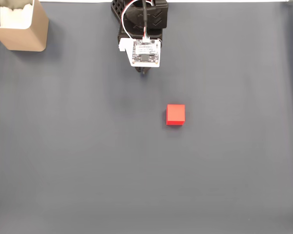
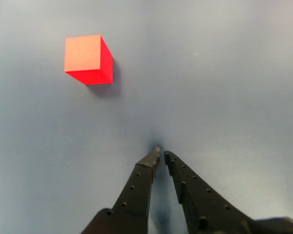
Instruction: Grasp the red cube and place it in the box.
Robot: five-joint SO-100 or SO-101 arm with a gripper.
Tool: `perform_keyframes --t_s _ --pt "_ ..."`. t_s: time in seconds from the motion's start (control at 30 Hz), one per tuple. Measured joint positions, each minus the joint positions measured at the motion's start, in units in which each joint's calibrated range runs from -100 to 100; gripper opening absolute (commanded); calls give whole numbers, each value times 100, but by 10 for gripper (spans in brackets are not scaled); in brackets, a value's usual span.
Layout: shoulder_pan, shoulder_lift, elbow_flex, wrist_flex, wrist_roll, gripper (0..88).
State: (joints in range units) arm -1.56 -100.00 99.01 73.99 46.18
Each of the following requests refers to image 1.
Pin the red cube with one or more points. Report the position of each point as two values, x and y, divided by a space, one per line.
175 114

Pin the beige box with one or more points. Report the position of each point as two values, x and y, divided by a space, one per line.
27 36

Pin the dark grey table mat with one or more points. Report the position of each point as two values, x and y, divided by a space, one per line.
136 170

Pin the white foam padding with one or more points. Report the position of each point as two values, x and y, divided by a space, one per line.
14 17

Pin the white camera board mount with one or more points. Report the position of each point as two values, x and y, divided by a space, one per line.
146 52

